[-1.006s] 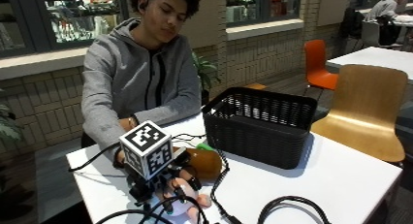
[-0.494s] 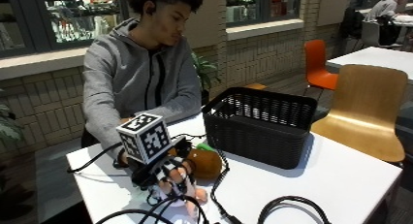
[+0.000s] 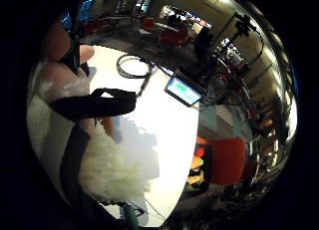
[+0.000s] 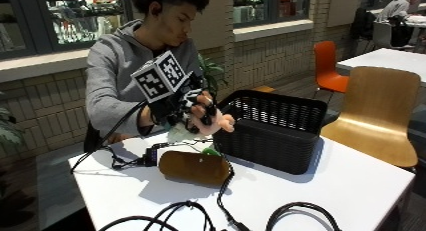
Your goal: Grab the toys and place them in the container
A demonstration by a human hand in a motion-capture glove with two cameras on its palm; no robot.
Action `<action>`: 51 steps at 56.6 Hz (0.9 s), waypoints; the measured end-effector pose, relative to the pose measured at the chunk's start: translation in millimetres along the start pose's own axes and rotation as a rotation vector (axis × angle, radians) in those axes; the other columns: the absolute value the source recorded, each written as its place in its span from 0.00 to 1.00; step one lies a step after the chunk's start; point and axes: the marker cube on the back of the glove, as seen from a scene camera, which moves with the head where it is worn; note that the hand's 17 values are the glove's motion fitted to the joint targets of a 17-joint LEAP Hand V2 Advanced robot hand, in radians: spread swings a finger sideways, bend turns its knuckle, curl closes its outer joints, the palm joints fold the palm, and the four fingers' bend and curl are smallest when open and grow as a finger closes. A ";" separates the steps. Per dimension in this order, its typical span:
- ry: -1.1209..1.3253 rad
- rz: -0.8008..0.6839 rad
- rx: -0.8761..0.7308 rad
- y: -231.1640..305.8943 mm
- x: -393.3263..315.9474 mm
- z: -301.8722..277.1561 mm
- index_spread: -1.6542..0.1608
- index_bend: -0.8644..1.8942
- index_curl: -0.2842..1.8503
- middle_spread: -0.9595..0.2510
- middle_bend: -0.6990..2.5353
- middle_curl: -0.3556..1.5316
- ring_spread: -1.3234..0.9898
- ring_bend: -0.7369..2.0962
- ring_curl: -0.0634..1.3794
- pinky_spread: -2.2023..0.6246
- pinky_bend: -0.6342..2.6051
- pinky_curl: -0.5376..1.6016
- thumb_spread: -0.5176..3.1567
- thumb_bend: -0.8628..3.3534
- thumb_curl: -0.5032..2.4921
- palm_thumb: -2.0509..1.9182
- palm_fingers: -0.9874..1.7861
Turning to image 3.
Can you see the red background furniture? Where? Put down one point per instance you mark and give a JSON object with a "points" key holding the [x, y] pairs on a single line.
{"points": [[169, 36]]}

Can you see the small tablet screen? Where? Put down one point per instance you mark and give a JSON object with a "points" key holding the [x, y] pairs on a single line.
{"points": [[182, 91]]}

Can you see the red chair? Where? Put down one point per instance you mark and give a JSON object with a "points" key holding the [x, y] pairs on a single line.
{"points": [[228, 162]]}

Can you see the black camera on stand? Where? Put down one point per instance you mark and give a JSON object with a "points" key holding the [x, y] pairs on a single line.
{"points": [[244, 24]]}

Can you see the white fluffy soft toy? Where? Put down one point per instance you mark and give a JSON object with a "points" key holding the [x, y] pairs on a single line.
{"points": [[113, 167]]}

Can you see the black crate of toy fruit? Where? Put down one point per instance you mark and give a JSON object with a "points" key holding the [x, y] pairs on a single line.
{"points": [[196, 172]]}

